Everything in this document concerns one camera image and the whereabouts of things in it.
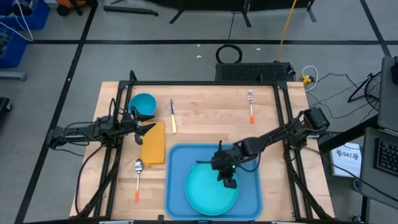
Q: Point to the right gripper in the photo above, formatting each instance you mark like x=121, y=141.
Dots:
x=224, y=161

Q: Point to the orange object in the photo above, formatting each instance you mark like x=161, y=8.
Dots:
x=66, y=2

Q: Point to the blue bowl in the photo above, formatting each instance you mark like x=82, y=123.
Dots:
x=144, y=102

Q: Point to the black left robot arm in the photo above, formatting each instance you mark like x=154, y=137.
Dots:
x=93, y=129

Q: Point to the black object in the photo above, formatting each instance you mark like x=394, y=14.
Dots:
x=3, y=107

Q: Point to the teal plate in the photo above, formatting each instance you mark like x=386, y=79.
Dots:
x=205, y=196

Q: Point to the black cart bar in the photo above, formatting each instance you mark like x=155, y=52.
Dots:
x=348, y=133

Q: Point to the grey flat bar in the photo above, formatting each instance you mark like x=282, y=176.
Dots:
x=12, y=76

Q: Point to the black metal frame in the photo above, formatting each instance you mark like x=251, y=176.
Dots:
x=202, y=83

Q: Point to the black perforated computer case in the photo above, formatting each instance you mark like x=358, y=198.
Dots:
x=248, y=72

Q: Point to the blue storage bin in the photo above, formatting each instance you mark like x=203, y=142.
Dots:
x=15, y=53
x=40, y=18

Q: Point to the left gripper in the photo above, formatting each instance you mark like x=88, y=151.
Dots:
x=132, y=126

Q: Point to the yellow cloth napkin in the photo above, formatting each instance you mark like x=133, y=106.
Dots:
x=155, y=149

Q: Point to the yellow plug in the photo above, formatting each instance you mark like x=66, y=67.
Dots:
x=306, y=80

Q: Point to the grey laptop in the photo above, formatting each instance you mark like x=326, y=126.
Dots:
x=388, y=102

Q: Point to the blue plastic tray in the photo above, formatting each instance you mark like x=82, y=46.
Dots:
x=177, y=174

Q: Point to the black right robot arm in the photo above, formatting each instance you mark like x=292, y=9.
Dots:
x=270, y=137

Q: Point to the black partition screen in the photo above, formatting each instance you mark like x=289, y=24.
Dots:
x=202, y=3

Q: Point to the white printed box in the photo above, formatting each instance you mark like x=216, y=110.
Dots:
x=345, y=165

